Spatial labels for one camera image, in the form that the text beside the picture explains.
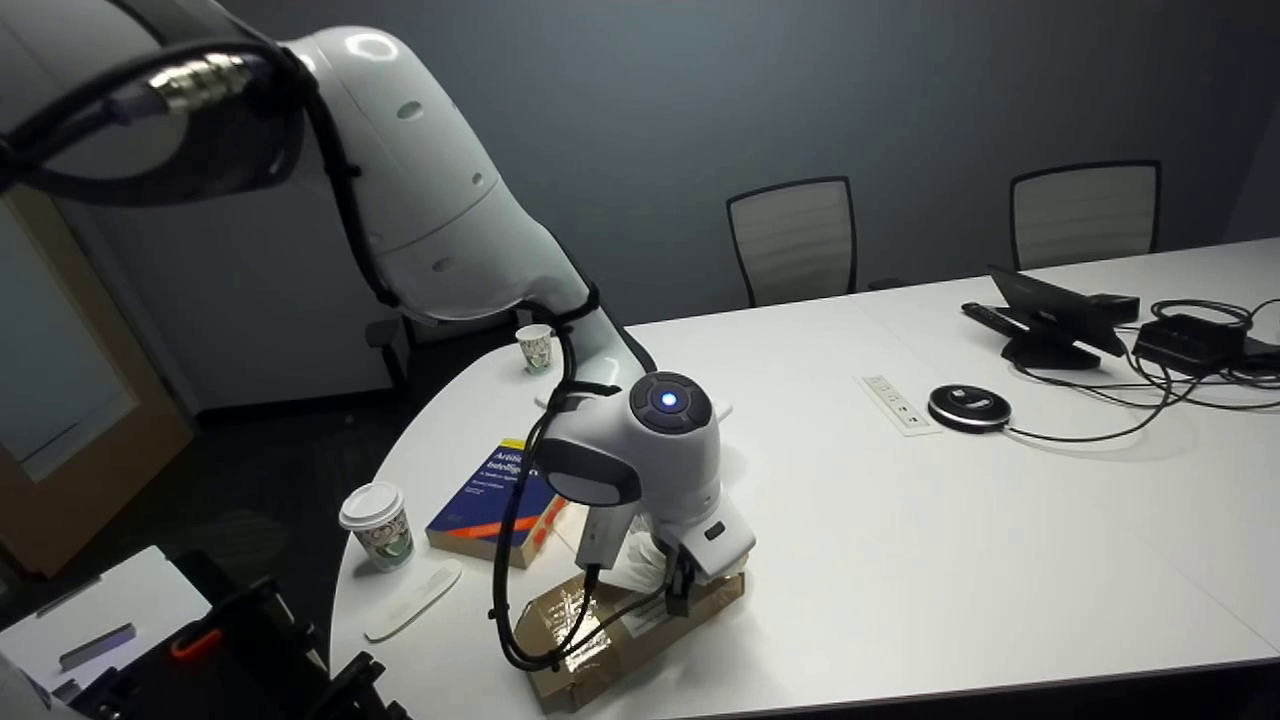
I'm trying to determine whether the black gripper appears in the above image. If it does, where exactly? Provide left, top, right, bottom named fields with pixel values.
left=654, top=541, right=709, bottom=621

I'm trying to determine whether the brown cardboard box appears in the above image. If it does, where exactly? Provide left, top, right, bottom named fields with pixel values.
left=513, top=564, right=750, bottom=715

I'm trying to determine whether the black power adapter box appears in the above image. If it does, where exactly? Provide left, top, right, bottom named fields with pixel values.
left=1133, top=318, right=1252, bottom=382

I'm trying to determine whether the blue hardcover book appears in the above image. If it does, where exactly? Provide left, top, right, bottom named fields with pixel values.
left=422, top=436, right=570, bottom=573

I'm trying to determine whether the small paper cup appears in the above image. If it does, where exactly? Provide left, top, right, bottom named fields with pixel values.
left=513, top=321, right=560, bottom=375

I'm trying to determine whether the white label strip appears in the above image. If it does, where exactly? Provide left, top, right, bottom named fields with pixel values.
left=858, top=374, right=941, bottom=441

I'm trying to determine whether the paper coffee cup white lid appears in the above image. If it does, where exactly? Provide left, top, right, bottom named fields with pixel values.
left=334, top=482, right=416, bottom=576

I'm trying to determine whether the round black speaker puck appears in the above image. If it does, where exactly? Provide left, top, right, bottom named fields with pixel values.
left=923, top=382, right=1016, bottom=436

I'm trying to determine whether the grey mesh office chair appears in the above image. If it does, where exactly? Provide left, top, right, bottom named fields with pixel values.
left=1007, top=156, right=1164, bottom=272
left=725, top=171, right=858, bottom=314

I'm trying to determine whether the black equipment cart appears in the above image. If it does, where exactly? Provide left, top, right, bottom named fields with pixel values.
left=0, top=532, right=410, bottom=720

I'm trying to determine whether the white paper sheet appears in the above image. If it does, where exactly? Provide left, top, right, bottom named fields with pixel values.
left=0, top=541, right=214, bottom=702

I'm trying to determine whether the wooden door panel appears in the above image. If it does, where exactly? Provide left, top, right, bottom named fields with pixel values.
left=0, top=186, right=201, bottom=579

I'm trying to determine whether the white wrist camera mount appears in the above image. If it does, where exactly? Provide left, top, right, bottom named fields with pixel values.
left=665, top=501, right=761, bottom=579

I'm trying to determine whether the thin black puck cable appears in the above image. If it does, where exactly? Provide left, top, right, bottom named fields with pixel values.
left=995, top=354, right=1182, bottom=450

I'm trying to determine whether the red clamp handle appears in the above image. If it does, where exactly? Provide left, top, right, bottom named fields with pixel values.
left=168, top=621, right=227, bottom=667

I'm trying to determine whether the black cable bundle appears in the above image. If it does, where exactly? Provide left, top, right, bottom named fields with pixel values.
left=1143, top=294, right=1280, bottom=418

